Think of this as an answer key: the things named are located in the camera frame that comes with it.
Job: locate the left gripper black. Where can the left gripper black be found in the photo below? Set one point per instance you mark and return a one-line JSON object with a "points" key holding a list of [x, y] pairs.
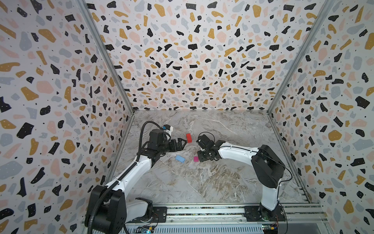
{"points": [[178, 147]]}

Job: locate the light blue wood block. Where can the light blue wood block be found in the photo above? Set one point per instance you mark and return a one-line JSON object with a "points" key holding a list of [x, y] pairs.
{"points": [[180, 159]]}

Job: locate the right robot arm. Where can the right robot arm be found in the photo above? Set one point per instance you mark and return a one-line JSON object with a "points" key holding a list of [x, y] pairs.
{"points": [[267, 165]]}

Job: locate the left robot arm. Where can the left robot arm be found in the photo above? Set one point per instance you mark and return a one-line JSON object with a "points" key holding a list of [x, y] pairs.
{"points": [[108, 211]]}

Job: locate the red wood block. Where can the red wood block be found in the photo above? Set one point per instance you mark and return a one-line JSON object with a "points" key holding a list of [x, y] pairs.
{"points": [[189, 138]]}

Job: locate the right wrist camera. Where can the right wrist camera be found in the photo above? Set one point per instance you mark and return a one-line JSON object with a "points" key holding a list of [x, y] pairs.
{"points": [[204, 142]]}

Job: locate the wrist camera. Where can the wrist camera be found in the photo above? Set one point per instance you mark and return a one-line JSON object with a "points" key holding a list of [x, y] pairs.
{"points": [[168, 129], [204, 142]]}

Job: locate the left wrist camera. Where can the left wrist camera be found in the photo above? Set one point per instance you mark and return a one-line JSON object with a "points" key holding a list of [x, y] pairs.
{"points": [[168, 129]]}

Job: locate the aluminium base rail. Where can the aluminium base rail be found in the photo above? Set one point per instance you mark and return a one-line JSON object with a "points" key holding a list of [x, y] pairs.
{"points": [[225, 218]]}

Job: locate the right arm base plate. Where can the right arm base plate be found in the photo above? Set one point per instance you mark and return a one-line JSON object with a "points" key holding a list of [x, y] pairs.
{"points": [[260, 213]]}

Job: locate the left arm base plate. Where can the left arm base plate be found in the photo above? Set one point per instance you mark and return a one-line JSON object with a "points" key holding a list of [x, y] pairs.
{"points": [[157, 215]]}

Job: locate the left frame aluminium post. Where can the left frame aluminium post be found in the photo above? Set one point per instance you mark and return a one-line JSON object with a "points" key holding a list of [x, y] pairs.
{"points": [[103, 51]]}

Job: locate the frame aluminium post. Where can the frame aluminium post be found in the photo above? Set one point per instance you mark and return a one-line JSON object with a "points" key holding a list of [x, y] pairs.
{"points": [[325, 9], [103, 51]]}

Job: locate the right frame aluminium post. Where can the right frame aluminium post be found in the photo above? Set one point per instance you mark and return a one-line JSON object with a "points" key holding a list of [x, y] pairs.
{"points": [[325, 9]]}

